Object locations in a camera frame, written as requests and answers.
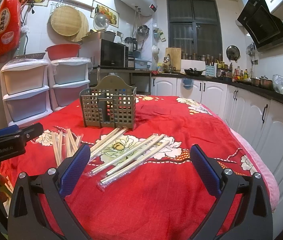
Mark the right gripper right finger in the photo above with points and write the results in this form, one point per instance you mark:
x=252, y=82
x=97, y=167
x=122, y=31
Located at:
x=253, y=218

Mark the hanging pot lid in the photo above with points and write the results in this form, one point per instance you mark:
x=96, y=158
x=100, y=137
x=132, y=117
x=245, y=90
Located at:
x=233, y=53

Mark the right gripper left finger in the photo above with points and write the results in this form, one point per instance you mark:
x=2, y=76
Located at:
x=27, y=219

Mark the black microwave oven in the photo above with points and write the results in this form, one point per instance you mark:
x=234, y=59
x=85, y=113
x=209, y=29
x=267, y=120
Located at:
x=104, y=53

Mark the grey perforated utensil caddy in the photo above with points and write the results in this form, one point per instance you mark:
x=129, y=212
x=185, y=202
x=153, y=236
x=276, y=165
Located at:
x=111, y=103

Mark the wooden cutting board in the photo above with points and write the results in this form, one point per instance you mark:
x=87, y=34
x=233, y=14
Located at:
x=175, y=57

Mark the white drawer tower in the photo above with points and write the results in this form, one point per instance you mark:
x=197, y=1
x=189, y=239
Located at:
x=67, y=77
x=25, y=91

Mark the red hanging bag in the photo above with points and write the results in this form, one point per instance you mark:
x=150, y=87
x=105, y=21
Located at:
x=10, y=25

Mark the left white drawer tower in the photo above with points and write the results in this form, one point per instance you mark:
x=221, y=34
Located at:
x=25, y=91

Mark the red floral tablecloth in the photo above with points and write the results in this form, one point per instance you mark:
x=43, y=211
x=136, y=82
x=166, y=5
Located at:
x=163, y=198

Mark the black wok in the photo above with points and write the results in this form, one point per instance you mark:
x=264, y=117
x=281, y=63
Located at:
x=193, y=72

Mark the dark kitchen window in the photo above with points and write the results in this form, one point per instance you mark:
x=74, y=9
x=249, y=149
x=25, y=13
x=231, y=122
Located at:
x=194, y=27

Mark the red plastic basin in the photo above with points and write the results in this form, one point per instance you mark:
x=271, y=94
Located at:
x=61, y=51

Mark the round bamboo tray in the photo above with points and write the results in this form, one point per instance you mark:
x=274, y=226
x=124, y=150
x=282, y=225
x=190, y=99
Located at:
x=65, y=20

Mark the right white drawer tower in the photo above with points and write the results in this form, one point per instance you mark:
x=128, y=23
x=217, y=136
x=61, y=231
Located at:
x=67, y=77

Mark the white lower cabinets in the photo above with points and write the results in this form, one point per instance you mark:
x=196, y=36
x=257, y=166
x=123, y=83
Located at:
x=254, y=113

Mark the black range hood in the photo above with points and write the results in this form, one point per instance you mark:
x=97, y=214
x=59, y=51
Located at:
x=265, y=29

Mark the steel pot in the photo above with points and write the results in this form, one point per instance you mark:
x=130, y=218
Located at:
x=266, y=83

